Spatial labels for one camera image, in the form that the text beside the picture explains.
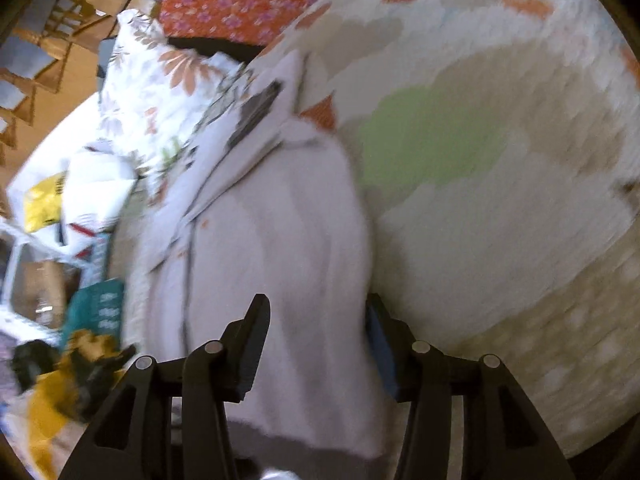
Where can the yellow plastic bag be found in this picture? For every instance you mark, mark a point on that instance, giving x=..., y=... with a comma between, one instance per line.
x=44, y=205

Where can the white small garment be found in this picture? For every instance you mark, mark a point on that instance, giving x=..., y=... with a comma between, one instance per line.
x=280, y=270

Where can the wooden chair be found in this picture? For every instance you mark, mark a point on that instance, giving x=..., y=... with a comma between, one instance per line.
x=50, y=35

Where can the white shelf rack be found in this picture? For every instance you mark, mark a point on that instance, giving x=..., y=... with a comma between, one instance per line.
x=30, y=280

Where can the white floral pillow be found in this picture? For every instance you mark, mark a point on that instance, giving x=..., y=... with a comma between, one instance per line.
x=150, y=95

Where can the teal printed box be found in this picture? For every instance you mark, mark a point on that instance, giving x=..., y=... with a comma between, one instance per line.
x=95, y=310

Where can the white plastic bag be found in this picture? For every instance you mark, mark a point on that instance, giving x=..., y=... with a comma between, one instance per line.
x=95, y=195

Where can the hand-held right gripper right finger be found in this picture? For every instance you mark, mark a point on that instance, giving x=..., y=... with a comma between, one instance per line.
x=386, y=360

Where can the yellow and black cloth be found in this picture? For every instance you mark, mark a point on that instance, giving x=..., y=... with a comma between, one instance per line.
x=60, y=385

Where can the orange floral blanket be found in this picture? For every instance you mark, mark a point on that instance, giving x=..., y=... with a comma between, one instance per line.
x=300, y=0

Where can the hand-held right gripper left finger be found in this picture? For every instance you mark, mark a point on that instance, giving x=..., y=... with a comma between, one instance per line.
x=248, y=360

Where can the pastel patterned bed sheet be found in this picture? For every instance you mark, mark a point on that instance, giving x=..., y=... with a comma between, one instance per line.
x=490, y=160

